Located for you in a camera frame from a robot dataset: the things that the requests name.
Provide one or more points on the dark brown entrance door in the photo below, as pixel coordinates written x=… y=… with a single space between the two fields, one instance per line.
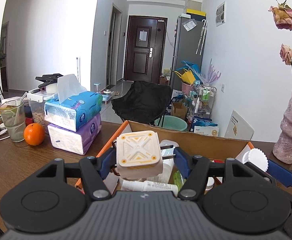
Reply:
x=145 y=45

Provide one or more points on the orange fruit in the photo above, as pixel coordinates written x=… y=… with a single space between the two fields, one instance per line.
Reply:
x=34 y=134

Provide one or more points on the cream cube power adapter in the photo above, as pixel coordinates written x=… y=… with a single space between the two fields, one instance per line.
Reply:
x=139 y=155

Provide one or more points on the grey refrigerator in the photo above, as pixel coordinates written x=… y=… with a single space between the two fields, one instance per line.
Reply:
x=186 y=45

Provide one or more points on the pink bucket with toys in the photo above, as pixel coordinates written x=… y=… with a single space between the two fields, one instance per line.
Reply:
x=189 y=76

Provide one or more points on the white translucent plastic bottle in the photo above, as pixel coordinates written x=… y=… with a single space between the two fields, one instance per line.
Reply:
x=167 y=164

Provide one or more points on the glass cup with drink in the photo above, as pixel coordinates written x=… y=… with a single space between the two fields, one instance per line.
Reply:
x=14 y=118

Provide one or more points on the green transparent bottle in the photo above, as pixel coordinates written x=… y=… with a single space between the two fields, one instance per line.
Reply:
x=178 y=180

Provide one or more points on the green plastic basin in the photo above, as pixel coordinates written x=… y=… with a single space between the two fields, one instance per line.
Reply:
x=171 y=123

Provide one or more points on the yellow box on refrigerator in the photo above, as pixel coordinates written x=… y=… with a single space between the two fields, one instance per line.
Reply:
x=195 y=12

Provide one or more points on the wire storage rack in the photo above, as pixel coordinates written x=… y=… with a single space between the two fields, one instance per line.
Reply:
x=201 y=101

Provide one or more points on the white board leaning on wall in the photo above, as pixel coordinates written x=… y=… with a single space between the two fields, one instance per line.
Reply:
x=238 y=128

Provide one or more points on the white ridged jar lid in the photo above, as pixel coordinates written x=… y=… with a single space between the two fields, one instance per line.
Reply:
x=258 y=158

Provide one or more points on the blue tissue pack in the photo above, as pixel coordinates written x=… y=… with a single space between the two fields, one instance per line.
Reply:
x=73 y=106

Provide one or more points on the clear plastic food container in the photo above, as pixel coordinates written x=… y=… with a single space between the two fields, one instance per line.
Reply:
x=37 y=98

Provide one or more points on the black folding chair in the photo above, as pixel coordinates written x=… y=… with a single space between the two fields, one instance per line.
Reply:
x=144 y=102

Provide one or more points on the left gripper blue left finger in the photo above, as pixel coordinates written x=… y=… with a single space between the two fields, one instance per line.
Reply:
x=98 y=166

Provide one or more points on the small white spray bottle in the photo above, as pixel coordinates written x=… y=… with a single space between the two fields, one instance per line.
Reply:
x=149 y=186

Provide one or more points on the small cardboard box on floor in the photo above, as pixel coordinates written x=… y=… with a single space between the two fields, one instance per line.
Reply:
x=178 y=109

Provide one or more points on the purple tissue pack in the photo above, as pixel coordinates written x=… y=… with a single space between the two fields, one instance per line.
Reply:
x=75 y=142

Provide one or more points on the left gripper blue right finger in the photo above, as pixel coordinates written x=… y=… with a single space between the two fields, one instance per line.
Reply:
x=191 y=166

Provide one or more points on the blue pet feeder stand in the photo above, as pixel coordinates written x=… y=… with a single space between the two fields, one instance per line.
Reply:
x=106 y=93

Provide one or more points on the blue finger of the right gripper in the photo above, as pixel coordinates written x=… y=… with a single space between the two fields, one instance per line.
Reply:
x=280 y=173

